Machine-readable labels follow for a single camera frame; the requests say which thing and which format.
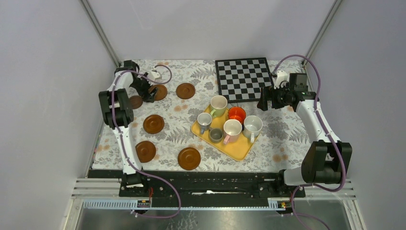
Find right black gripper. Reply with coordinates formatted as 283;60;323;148
257;83;293;112

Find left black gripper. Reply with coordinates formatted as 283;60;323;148
130;73;158;103

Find small dark brown coaster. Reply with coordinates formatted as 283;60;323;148
129;95;144;109

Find brown wooden coaster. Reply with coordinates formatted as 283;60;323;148
143;115;165;134
176;83;195;100
148;84;168;101
178;147;201;170
135;141;157;163

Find blue grey mug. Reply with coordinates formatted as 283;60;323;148
197;113;212;135

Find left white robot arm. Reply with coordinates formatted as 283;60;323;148
98;60;157;197

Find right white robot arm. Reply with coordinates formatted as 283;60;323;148
257;70;352;197

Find small grey cup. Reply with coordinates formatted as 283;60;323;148
209;127;223;143

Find black white chessboard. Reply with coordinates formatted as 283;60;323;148
214;57;274;103

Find orange enamel mug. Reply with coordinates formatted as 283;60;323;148
227;106;246;124

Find white mug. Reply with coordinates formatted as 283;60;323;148
242;115;263;143

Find green mug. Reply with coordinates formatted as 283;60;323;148
209;95;228;118

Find pink mug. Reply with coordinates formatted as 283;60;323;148
223;119;242;145

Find yellow plastic tray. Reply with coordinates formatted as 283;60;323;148
191;108;261;161

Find floral tablecloth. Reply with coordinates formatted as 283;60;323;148
91;59;312;173

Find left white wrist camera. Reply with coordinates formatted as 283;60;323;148
148;70;161;81

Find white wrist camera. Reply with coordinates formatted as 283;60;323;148
148;70;161;81
272;70;289;89

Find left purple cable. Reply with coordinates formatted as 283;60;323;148
110;65;182;219

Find purple cable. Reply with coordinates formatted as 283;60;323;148
271;54;347;230
110;65;182;219

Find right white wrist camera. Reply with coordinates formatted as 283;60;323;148
272;70;289;89

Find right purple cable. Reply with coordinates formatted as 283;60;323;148
271;54;347;230

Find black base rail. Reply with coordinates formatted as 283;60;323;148
118;170;306;208

